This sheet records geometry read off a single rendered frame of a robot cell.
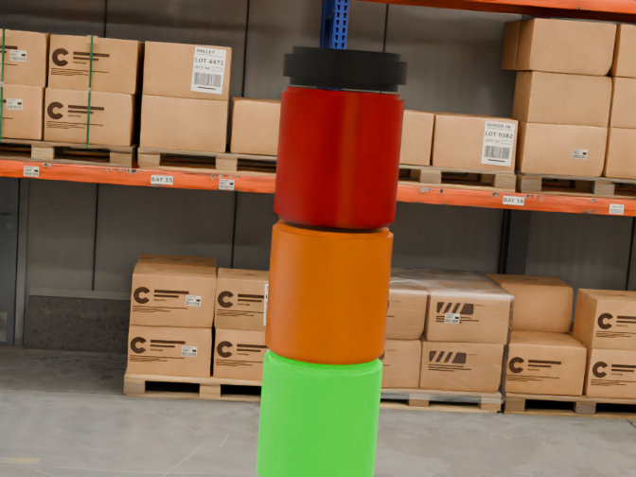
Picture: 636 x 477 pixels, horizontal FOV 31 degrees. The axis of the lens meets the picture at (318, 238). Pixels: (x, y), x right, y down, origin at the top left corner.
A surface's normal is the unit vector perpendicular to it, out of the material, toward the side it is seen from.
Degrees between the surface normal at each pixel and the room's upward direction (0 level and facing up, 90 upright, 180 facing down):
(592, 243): 90
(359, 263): 90
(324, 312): 90
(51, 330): 90
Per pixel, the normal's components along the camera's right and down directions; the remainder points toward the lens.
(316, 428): -0.05, 0.14
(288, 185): -0.74, 0.04
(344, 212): 0.21, 0.15
